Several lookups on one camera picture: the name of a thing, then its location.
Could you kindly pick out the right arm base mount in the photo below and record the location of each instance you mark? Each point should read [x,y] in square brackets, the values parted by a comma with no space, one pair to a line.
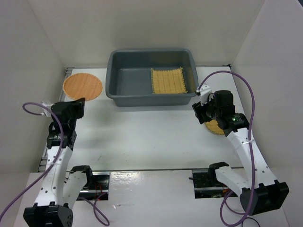
[204,188]

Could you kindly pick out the round orange woven plate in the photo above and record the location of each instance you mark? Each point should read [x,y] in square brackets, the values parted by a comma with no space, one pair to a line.
[82,85]

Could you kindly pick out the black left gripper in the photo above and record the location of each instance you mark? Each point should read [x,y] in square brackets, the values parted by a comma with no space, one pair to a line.
[79,104]

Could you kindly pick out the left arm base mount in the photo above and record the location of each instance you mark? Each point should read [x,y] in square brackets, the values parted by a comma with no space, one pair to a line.
[98,188]

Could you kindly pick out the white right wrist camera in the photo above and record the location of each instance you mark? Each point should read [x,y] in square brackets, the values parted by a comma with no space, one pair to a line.
[203,92]

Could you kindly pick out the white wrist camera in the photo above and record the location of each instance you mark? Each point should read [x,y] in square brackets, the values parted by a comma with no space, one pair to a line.
[203,92]
[46,110]

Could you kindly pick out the round yellow bamboo plate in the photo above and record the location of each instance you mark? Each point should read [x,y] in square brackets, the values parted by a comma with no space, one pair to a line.
[213,127]

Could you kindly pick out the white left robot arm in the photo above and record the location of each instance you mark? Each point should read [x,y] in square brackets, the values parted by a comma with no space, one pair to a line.
[60,188]

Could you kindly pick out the square woven bamboo tray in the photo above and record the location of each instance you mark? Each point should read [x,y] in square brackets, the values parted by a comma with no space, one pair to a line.
[168,81]

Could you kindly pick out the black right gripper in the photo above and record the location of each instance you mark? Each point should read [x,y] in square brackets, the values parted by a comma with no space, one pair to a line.
[199,109]

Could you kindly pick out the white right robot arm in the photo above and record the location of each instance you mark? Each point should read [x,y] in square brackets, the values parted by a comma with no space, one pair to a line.
[261,191]

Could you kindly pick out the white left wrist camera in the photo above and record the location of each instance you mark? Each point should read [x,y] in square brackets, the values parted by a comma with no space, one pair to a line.
[46,110]

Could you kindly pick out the grey plastic bin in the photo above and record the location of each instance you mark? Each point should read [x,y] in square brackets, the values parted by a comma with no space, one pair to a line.
[129,81]

